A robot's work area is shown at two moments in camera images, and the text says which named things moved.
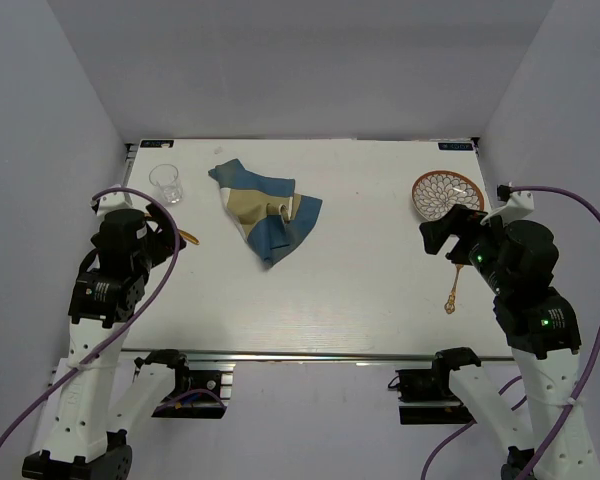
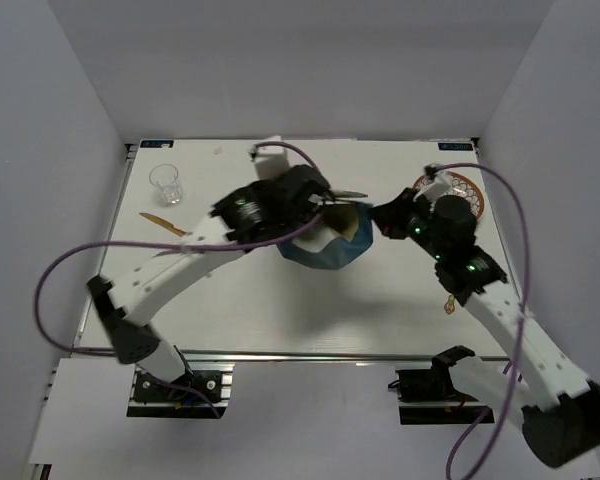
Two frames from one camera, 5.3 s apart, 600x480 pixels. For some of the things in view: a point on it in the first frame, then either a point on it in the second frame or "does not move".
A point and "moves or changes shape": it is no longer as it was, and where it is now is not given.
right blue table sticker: [455, 146] does not move
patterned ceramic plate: [435, 193] does not move
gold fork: [449, 306] does not move
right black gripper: [463, 215] to [390, 216]
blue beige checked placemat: [272, 216] moves or changes shape
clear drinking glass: [165, 176] does not move
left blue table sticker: [156, 143] does not move
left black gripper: [164, 240] to [265, 184]
